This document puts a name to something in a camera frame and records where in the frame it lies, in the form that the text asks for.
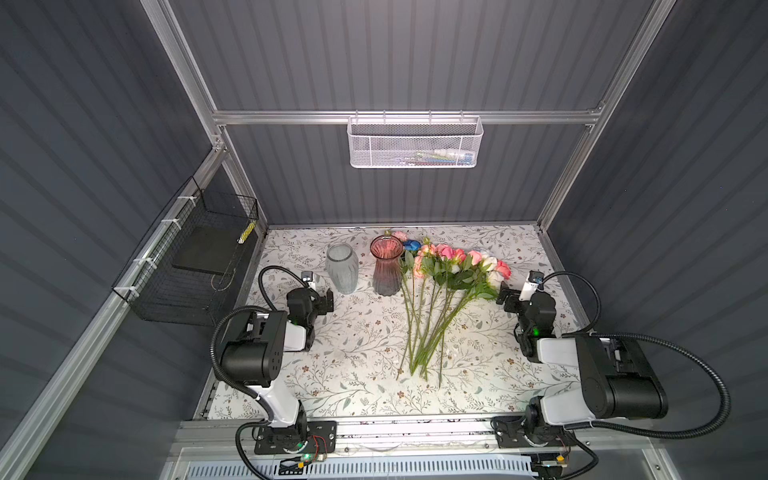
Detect pink ribbed glass vase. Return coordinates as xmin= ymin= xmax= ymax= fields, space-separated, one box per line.
xmin=370 ymin=235 xmax=404 ymax=296

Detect blue artificial rose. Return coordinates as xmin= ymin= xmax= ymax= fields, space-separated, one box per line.
xmin=403 ymin=239 xmax=422 ymax=252

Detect pale pink carnation spray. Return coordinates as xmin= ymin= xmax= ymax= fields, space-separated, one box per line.
xmin=392 ymin=231 xmax=408 ymax=243

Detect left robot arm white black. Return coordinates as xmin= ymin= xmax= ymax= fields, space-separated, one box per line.
xmin=209 ymin=287 xmax=337 ymax=462

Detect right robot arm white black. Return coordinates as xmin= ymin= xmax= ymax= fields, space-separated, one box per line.
xmin=496 ymin=282 xmax=668 ymax=446

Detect clear ribbed glass vase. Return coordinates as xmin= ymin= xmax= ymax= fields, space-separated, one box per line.
xmin=326 ymin=243 xmax=359 ymax=295

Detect yellow item in black basket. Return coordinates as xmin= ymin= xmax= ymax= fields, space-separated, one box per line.
xmin=237 ymin=221 xmax=257 ymax=245

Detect bunch of artificial roses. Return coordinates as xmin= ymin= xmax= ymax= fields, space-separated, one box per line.
xmin=400 ymin=241 xmax=511 ymax=380

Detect items in white basket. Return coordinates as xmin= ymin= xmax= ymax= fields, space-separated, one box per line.
xmin=391 ymin=149 xmax=476 ymax=168

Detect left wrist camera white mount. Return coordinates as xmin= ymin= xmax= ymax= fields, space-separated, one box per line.
xmin=301 ymin=271 xmax=316 ymax=288

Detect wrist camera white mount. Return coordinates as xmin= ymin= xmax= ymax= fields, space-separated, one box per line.
xmin=519 ymin=270 xmax=544 ymax=302
xmin=301 ymin=271 xmax=316 ymax=288

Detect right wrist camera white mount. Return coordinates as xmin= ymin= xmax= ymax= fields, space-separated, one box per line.
xmin=519 ymin=270 xmax=544 ymax=302

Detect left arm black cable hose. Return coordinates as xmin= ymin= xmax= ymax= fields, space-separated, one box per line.
xmin=208 ymin=265 xmax=313 ymax=480

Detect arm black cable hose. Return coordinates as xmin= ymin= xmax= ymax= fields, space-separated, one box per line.
xmin=208 ymin=265 xmax=313 ymax=480
xmin=539 ymin=271 xmax=732 ymax=440

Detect black wire basket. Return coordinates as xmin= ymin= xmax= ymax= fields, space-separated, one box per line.
xmin=113 ymin=179 xmax=259 ymax=327

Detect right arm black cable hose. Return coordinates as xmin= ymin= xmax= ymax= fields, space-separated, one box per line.
xmin=539 ymin=271 xmax=732 ymax=440

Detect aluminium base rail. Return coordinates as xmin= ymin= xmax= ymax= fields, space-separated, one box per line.
xmin=173 ymin=413 xmax=661 ymax=463

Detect white wire mesh basket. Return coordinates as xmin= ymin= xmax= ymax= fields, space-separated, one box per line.
xmin=346 ymin=114 xmax=484 ymax=169

